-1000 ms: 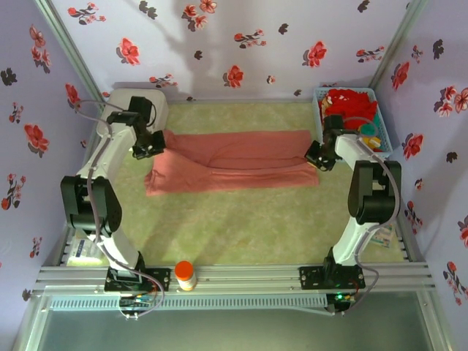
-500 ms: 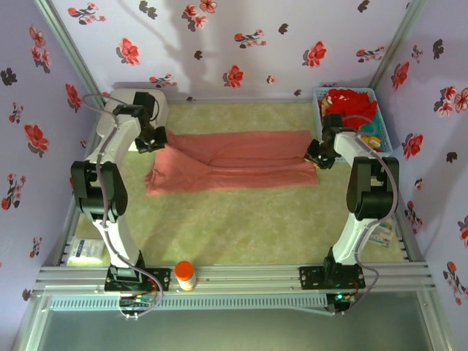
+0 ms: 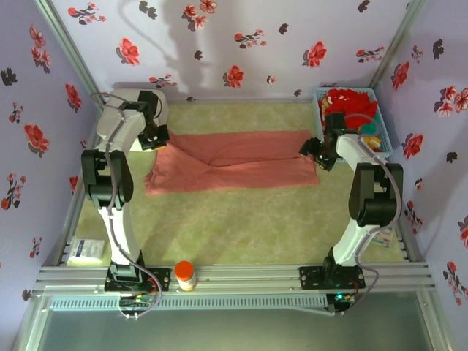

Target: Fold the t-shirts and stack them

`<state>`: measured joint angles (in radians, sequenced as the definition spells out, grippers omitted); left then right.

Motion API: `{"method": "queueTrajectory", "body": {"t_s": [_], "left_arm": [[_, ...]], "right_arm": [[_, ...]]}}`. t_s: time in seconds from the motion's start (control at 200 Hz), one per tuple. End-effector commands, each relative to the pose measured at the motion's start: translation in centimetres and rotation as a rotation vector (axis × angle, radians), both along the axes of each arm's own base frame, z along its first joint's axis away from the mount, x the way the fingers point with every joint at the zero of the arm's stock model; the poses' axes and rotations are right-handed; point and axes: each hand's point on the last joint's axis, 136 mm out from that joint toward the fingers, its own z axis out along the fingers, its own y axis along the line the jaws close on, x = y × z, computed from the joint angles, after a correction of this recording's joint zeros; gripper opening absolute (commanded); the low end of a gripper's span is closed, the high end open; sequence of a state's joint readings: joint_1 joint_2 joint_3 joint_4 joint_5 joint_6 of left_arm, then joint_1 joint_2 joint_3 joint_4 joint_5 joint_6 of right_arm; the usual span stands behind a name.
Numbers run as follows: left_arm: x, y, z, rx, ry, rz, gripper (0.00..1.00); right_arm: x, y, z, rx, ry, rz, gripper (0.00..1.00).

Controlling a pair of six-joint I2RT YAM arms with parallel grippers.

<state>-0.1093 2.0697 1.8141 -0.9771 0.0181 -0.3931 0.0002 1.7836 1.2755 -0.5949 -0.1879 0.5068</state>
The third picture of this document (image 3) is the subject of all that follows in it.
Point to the red t-shirt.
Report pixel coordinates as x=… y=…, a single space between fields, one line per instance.
x=354 y=102

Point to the aluminium frame post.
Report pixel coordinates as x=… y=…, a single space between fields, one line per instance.
x=398 y=40
x=69 y=55

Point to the white storage box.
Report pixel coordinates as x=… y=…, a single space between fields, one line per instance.
x=109 y=120

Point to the blue plastic basket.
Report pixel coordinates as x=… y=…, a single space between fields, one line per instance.
x=382 y=124

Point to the pink t-shirt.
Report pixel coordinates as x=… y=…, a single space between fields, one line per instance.
x=237 y=164

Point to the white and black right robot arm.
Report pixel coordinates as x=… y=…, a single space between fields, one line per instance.
x=373 y=204

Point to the green t-shirt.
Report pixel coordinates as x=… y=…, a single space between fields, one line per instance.
x=370 y=128

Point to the colourful printed packet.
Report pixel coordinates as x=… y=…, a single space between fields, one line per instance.
x=384 y=239

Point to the aluminium cross rail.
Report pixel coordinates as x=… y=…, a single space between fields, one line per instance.
x=248 y=278

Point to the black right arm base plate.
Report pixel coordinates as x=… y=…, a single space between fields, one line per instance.
x=311 y=278

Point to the orange-capped white bottle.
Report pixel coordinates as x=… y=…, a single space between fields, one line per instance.
x=185 y=276

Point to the white paper packet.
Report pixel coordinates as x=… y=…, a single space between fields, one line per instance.
x=86 y=250

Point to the yellow t-shirt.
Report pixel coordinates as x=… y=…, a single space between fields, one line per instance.
x=373 y=140

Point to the green marbled table mat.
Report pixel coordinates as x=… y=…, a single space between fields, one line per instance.
x=234 y=226

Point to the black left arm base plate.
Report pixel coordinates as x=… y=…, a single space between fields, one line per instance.
x=161 y=279

